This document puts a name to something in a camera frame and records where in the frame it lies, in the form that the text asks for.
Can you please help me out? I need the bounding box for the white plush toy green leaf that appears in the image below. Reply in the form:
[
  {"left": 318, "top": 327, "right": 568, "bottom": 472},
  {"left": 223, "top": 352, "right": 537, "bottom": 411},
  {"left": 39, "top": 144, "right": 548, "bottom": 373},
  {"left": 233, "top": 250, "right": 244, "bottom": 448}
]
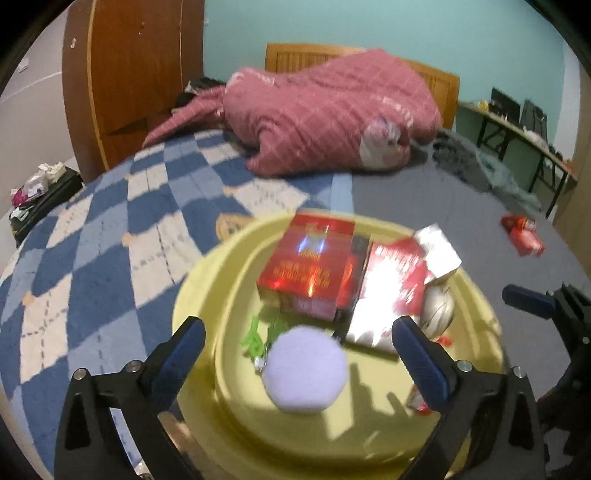
[{"left": 239, "top": 314, "right": 348, "bottom": 414}]

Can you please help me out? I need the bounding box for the brown wooden wardrobe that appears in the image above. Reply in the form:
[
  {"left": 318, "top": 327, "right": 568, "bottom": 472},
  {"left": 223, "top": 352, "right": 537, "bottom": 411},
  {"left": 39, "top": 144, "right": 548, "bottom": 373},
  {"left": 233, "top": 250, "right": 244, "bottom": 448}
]
[{"left": 62, "top": 0, "right": 206, "bottom": 171}]

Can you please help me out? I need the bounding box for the blue checkered blanket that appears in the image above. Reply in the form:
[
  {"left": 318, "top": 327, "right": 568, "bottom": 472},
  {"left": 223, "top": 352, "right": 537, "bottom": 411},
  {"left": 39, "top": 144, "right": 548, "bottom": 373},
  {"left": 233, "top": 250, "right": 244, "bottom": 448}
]
[{"left": 0, "top": 129, "right": 352, "bottom": 472}]

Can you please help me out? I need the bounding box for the white paper box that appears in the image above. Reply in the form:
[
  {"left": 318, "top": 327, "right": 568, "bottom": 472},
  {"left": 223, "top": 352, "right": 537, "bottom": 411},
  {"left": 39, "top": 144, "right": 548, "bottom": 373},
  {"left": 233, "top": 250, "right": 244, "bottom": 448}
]
[{"left": 25, "top": 161, "right": 65, "bottom": 197}]

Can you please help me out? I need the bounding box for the dark cloth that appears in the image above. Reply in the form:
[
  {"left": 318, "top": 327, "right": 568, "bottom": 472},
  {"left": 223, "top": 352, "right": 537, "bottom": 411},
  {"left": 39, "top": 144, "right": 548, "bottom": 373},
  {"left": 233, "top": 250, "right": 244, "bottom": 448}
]
[{"left": 173, "top": 76, "right": 229, "bottom": 116}]

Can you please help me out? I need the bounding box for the red white flattened carton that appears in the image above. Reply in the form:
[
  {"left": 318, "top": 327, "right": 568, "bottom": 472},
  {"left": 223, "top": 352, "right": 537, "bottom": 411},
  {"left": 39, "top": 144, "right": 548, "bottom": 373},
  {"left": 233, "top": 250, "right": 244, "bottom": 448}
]
[{"left": 510, "top": 227, "right": 546, "bottom": 257}]

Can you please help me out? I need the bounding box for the dark clothes pile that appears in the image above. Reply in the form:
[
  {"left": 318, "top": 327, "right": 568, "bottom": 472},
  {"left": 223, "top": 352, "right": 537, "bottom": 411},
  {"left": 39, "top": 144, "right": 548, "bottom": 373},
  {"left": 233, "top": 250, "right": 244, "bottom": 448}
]
[{"left": 431, "top": 130, "right": 543, "bottom": 214}]

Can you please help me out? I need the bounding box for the red carton with barcode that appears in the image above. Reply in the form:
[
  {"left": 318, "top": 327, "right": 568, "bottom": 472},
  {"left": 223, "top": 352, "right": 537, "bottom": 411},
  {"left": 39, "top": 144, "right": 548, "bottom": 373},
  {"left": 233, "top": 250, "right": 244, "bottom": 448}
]
[{"left": 501, "top": 215, "right": 536, "bottom": 234}]

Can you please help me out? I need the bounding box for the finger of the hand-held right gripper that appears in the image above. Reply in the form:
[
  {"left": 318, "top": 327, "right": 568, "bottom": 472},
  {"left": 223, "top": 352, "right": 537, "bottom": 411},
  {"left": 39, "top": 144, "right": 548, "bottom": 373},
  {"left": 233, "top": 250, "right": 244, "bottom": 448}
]
[{"left": 502, "top": 282, "right": 578, "bottom": 324}]

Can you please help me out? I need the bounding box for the folding desk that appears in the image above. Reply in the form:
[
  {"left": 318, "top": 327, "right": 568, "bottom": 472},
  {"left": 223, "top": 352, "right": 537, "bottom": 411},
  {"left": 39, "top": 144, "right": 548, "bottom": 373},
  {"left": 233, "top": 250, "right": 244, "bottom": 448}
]
[{"left": 457, "top": 99, "right": 580, "bottom": 220}]

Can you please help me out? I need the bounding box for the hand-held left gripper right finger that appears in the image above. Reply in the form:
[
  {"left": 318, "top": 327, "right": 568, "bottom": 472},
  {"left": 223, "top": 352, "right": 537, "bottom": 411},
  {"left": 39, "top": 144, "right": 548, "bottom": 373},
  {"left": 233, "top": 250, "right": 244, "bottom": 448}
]
[{"left": 392, "top": 316, "right": 548, "bottom": 480}]

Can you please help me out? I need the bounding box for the silver computer mouse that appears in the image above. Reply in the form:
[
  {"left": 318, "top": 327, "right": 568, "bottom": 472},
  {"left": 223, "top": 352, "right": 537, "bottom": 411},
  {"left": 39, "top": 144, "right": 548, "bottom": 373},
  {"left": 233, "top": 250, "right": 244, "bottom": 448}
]
[{"left": 420, "top": 281, "right": 455, "bottom": 342}]

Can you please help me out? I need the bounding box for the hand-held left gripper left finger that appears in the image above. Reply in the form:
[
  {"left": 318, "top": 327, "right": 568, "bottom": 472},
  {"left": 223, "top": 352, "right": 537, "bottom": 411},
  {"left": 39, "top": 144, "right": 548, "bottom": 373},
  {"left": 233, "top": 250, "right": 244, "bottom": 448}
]
[{"left": 54, "top": 316, "right": 207, "bottom": 480}]

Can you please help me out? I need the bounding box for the pink quilt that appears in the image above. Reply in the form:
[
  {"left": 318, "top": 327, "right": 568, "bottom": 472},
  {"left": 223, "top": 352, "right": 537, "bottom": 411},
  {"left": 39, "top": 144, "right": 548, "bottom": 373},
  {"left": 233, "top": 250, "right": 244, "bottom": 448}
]
[{"left": 142, "top": 47, "right": 444, "bottom": 176}]

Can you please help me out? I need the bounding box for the dark bag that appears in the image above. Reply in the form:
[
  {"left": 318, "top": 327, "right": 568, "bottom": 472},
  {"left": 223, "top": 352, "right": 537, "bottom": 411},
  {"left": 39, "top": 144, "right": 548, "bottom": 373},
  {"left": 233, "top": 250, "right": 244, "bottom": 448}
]
[{"left": 521, "top": 98, "right": 550, "bottom": 139}]

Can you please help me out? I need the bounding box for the dark brown carton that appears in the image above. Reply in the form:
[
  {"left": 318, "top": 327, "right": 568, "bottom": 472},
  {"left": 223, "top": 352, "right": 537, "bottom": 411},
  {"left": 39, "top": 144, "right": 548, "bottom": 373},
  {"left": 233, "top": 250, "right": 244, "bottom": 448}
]
[{"left": 333, "top": 232, "right": 374, "bottom": 344}]

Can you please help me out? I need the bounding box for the yellow plastic basin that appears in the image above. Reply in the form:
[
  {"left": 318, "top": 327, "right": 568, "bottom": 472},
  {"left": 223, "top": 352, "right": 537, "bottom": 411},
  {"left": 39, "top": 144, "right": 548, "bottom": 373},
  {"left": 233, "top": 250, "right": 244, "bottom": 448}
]
[{"left": 172, "top": 210, "right": 509, "bottom": 480}]

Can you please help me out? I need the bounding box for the small red white packet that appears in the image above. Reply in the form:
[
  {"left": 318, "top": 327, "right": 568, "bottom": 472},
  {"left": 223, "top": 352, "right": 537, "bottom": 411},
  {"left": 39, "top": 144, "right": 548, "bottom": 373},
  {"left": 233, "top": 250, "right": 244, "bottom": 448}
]
[{"left": 406, "top": 389, "right": 438, "bottom": 415}]

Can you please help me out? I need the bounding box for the glossy red cigarette box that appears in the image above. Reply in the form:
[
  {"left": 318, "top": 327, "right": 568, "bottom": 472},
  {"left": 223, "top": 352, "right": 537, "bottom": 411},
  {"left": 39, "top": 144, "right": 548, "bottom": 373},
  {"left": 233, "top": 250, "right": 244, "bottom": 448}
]
[{"left": 256, "top": 213, "right": 356, "bottom": 321}]

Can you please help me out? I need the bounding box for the black nightstand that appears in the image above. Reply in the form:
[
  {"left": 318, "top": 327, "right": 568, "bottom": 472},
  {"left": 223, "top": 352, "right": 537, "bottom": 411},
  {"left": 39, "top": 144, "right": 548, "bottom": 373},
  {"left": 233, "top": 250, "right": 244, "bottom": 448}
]
[{"left": 9, "top": 168, "right": 84, "bottom": 247}]

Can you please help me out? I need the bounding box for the red silver carton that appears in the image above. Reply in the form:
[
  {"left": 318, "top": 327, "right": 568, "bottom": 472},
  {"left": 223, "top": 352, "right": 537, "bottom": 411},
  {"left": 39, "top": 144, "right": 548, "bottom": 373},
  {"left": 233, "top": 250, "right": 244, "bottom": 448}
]
[{"left": 344, "top": 224, "right": 462, "bottom": 354}]

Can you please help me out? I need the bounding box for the wooden headboard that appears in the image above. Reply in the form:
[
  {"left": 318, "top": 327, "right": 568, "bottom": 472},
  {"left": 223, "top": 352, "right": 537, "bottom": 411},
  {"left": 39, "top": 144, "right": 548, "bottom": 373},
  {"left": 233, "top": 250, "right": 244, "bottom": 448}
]
[{"left": 265, "top": 43, "right": 461, "bottom": 130}]

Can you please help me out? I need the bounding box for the black laptop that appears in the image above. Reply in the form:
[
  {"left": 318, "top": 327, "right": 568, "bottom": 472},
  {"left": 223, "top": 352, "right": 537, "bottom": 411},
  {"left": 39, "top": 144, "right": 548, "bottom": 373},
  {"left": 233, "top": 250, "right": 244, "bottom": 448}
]
[{"left": 490, "top": 87, "right": 522, "bottom": 123}]

